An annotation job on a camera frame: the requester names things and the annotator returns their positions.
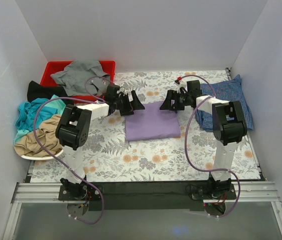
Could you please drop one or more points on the floral table mat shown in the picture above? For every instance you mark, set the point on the floral table mat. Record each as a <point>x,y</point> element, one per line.
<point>108,157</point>

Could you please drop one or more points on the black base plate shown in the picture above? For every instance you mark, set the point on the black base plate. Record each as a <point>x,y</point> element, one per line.
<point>146,195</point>

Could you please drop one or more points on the grey collared shirt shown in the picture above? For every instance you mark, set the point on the grey collared shirt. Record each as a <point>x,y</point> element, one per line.
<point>82,78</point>

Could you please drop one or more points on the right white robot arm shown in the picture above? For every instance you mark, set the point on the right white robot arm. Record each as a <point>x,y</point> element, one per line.
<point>229,128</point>

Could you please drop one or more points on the blue checkered folded shirt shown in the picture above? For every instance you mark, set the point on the blue checkered folded shirt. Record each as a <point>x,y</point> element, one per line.
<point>229,90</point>

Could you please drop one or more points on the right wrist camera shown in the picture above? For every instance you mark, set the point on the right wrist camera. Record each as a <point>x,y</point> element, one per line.
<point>180,85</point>

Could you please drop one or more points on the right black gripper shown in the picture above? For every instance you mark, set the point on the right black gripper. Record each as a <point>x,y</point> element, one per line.
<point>174,100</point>

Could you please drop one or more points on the black shirt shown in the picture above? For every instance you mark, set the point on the black shirt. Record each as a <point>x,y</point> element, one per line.
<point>35,91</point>

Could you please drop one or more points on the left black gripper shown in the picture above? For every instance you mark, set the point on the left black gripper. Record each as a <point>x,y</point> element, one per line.
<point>127,104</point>

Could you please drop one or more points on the beige shirt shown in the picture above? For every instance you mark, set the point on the beige shirt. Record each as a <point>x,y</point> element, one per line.
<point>28,146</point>

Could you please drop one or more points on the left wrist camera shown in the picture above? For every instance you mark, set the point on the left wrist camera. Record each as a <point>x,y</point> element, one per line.
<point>123,91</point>

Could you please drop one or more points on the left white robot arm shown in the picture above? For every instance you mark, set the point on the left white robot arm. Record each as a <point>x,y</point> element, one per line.
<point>73,128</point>

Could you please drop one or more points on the purple t shirt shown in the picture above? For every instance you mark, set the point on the purple t shirt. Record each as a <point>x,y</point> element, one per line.
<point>151,123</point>

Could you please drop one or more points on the white oval basket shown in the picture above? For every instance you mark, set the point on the white oval basket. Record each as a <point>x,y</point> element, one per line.
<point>34,123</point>

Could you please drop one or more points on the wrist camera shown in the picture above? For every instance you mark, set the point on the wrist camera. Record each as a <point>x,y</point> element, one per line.
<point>123,91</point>
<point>180,85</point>

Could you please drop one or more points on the teal shirt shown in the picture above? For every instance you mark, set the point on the teal shirt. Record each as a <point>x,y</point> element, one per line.
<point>27,111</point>

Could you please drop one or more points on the red plastic bin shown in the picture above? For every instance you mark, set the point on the red plastic bin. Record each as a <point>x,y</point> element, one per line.
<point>56,66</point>

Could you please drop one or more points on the aluminium frame rail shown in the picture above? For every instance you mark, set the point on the aluminium frame rail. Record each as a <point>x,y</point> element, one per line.
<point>251,191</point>

